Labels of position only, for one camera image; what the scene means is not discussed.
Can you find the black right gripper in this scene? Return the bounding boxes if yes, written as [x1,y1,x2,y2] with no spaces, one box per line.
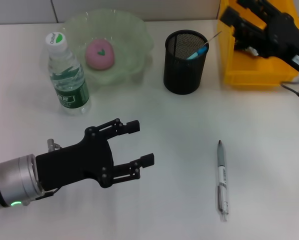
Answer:
[219,0,299,75]

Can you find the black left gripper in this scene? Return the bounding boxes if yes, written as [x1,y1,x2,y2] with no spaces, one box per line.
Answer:
[35,118,156,192]

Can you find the clear plastic ruler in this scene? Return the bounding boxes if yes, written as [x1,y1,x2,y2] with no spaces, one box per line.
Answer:
[204,30,223,48]

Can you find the blue scissors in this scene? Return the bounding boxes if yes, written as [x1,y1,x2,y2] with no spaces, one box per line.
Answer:
[186,46,208,61]

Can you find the clear green-label water bottle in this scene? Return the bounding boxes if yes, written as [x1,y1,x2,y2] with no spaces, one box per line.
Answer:
[44,31,92,116]

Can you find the grey white pen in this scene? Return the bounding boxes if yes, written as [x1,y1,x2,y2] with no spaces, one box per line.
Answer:
[216,139,230,222]

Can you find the pink toy peach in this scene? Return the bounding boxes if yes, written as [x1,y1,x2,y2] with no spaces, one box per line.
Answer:
[85,38,116,72]

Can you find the black mesh pen holder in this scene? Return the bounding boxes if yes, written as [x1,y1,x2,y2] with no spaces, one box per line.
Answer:
[163,29,210,95]

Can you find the translucent green fruit bowl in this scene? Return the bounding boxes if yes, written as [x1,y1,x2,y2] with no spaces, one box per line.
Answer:
[60,8,155,87]

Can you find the yellow plastic bin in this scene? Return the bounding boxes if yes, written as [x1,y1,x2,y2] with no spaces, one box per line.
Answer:
[216,0,299,89]

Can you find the left gripper cable with plug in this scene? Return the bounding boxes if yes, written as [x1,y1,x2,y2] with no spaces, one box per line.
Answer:
[24,138,63,206]

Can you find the gripper cable with plug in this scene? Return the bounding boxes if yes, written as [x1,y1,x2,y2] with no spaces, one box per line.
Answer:
[24,138,63,206]
[280,71,299,106]

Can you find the right gripper cable with plug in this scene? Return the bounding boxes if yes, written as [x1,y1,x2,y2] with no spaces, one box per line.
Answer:
[280,71,299,106]

